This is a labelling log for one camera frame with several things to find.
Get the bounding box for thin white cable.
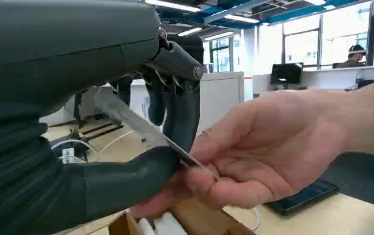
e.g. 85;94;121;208
248;207;261;232

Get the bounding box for white floor cable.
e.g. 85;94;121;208
50;139;101;162

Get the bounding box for black smartphone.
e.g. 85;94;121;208
264;178;340;217

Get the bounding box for person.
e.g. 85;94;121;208
335;44;368;69

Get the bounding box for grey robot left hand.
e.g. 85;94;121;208
0;0;205;224

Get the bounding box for grey card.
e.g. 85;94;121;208
93;91;205;169

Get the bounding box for long ceiling light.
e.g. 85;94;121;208
223;14;260;24
144;0;201;13
203;31;235;42
177;27;204;37

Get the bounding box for white card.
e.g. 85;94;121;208
137;218;156;235
154;212;188;235

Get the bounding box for wooden card box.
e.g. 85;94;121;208
107;197;257;235

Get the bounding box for black computer monitor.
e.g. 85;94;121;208
270;62;304;87

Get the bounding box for white desk partition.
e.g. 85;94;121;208
301;66;374;91

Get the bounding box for person's hand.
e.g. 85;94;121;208
129;89;351;220

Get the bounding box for white cabinet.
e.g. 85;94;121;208
196;71;245;134

